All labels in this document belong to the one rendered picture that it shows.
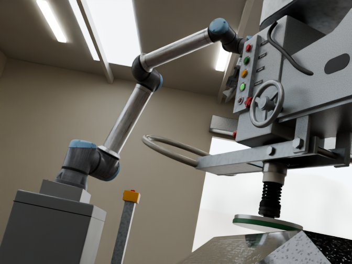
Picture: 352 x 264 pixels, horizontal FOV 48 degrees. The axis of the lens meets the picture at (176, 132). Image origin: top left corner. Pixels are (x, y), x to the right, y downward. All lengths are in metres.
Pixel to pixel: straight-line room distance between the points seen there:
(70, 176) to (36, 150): 6.60
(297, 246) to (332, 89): 0.48
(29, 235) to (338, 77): 1.59
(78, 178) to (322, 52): 1.48
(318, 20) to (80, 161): 1.40
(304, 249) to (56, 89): 8.54
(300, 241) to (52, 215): 1.51
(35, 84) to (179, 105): 3.18
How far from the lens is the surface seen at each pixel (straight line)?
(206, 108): 8.63
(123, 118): 2.38
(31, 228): 2.12
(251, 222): 1.22
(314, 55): 1.22
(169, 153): 1.70
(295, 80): 1.24
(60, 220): 2.08
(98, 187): 8.33
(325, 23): 1.51
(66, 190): 2.19
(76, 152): 2.25
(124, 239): 3.18
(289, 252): 0.78
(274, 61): 1.35
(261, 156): 1.32
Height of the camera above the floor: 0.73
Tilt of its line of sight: 16 degrees up
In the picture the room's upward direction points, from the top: 12 degrees clockwise
